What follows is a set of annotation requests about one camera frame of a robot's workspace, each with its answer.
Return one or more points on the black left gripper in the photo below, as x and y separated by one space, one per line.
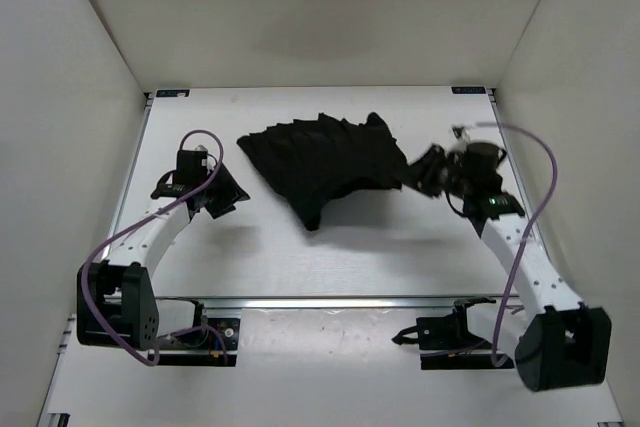
233 191

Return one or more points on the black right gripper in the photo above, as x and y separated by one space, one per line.
418 174

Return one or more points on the black pleated skirt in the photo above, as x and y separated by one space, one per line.
313 162

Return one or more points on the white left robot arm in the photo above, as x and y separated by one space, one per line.
116 305

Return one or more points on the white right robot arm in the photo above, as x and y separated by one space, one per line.
553 339

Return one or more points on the right corner label sticker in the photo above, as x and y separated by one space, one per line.
468 90

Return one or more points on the corner label sticker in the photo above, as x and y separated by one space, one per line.
172 93
468 90

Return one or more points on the left corner label sticker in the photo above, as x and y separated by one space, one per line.
172 93

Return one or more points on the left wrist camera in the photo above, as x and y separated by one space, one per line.
191 167

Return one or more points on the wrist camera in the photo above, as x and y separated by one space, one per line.
191 167
482 157

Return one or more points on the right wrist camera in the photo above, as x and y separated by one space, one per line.
482 157

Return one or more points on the aluminium front table rail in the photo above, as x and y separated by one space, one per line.
326 302

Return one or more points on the aluminium table rail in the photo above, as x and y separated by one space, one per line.
326 302
149 96

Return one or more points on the aluminium left table rail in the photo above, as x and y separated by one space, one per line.
149 96

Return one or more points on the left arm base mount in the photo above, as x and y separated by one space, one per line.
200 339

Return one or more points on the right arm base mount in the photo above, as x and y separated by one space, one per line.
445 342

